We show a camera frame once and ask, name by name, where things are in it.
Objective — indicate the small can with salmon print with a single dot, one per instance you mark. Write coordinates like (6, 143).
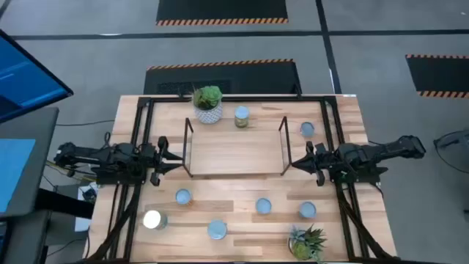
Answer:
(307, 209)

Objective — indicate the small tin can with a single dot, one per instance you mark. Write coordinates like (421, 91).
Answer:
(307, 129)
(263, 205)

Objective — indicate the black aluminium table frame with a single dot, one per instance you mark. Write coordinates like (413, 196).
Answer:
(256, 98)

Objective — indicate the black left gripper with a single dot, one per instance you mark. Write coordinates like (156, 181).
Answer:
(157, 161)

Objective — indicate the grey desk base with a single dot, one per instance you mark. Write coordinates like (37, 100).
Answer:
(25, 238)

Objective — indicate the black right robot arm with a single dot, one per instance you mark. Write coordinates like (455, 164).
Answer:
(366, 152)

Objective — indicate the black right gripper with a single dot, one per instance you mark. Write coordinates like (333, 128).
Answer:
(321, 161)

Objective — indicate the succulent in white patterned pot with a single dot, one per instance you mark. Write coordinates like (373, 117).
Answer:
(207, 110)

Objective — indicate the tall can with green label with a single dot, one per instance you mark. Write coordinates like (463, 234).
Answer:
(242, 113)

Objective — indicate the white box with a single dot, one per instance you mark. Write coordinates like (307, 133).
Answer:
(82, 223)

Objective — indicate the can with orange label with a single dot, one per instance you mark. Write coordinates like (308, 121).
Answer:
(183, 196)

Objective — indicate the black mat with hazard stripes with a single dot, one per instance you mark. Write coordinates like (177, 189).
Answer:
(220, 9)
(439, 75)
(256, 78)

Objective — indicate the blue sheet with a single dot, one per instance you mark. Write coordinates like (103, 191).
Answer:
(14, 172)

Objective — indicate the black desk beam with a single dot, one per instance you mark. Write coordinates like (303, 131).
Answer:
(62, 203)

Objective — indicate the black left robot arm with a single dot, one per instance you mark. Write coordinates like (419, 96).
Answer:
(110, 155)

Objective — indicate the small can yellow green label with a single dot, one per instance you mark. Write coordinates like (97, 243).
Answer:
(217, 229)

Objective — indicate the monitor with blue screen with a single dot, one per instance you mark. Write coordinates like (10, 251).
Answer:
(25, 80)

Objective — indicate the tall can with blue label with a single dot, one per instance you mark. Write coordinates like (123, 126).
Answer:
(152, 219)

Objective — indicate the spiky plant in glass pot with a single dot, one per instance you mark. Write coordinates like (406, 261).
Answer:
(304, 245)

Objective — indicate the grey desk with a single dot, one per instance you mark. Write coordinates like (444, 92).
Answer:
(41, 190)

